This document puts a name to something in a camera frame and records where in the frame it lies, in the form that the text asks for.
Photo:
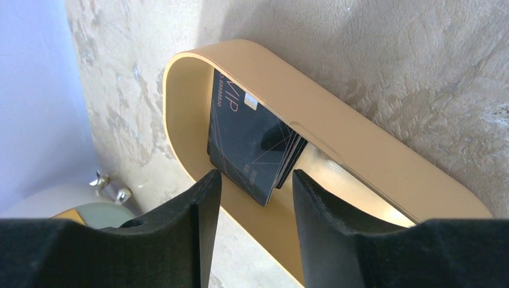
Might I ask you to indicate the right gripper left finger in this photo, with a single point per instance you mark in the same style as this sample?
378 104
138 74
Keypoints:
169 246

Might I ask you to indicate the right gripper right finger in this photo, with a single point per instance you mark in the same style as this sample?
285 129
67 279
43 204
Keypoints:
342 246

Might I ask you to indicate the white round mini drawer chest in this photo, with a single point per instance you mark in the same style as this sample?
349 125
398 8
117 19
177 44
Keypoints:
95 205

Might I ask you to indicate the orange oval tray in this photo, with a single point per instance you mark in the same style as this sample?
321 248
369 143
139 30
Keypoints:
417 188

